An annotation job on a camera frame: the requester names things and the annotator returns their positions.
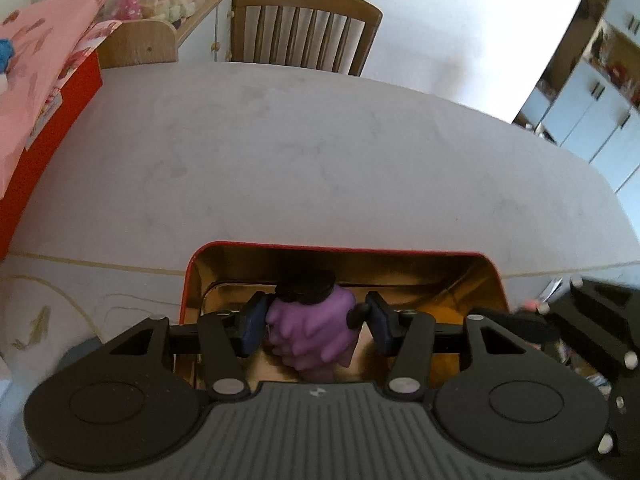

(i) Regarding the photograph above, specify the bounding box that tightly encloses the purple spiky rubber toy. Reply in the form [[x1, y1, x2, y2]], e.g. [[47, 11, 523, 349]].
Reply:
[[266, 285, 360, 382]]

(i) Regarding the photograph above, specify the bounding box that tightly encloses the red tin storage box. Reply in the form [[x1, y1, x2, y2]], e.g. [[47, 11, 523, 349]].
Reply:
[[177, 240, 510, 391]]

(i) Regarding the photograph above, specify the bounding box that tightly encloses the wooden sideboard with white doors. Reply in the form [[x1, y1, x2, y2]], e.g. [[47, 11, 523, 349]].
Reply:
[[98, 0, 233, 70]]

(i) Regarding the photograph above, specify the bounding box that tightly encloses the wooden dining chair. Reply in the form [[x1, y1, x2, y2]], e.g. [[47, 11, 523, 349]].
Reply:
[[231, 0, 383, 77]]

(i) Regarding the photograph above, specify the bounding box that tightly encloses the red box with pink lid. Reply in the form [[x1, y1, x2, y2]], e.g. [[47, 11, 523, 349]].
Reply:
[[1, 0, 105, 255]]

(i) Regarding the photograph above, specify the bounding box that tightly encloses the white wall cabinet unit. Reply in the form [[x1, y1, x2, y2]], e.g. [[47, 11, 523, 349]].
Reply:
[[512, 0, 640, 196]]

